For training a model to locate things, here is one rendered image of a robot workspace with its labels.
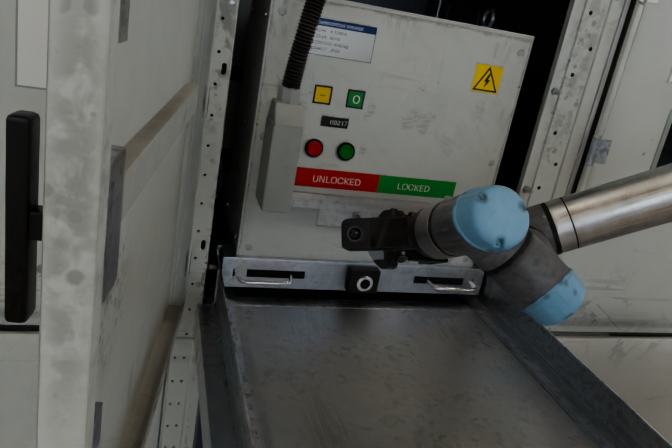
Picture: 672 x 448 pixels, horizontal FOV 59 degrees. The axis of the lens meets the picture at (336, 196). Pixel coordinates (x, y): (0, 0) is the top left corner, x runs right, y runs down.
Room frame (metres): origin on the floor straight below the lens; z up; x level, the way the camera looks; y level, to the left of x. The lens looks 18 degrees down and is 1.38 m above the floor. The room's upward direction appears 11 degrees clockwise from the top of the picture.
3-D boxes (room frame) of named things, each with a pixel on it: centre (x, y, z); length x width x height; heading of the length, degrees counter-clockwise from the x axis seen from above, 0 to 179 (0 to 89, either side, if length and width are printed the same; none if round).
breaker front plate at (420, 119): (1.06, -0.07, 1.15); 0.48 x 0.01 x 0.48; 109
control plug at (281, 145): (0.93, 0.10, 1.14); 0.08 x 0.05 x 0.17; 19
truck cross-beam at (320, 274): (1.08, -0.07, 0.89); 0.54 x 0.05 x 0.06; 109
